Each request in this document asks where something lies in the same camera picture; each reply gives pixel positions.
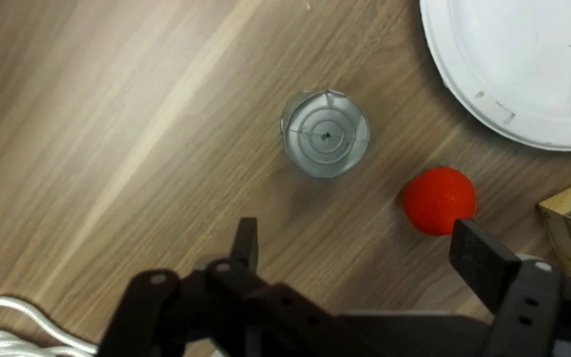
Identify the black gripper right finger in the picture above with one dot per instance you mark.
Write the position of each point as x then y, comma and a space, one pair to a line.
529, 304

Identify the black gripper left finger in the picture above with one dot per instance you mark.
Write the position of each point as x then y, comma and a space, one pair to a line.
245, 310

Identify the grey lidded glass jar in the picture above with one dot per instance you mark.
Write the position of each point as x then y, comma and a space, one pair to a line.
325, 135

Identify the white round plate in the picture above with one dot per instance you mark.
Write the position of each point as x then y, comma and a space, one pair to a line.
515, 60

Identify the orange ball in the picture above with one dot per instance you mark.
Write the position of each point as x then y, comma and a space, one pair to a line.
438, 199

